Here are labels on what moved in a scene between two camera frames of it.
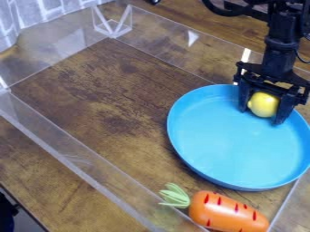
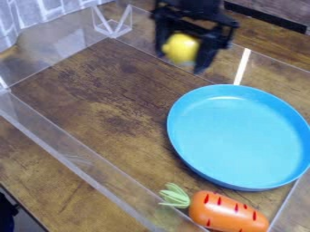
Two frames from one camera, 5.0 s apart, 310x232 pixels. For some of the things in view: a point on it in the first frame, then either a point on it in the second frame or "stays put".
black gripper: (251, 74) to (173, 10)
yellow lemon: (263, 104) to (182, 48)
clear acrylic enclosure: (88, 89) stays put
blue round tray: (239, 150) stays put
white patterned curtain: (20, 14) stays put
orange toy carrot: (214, 211) stays put
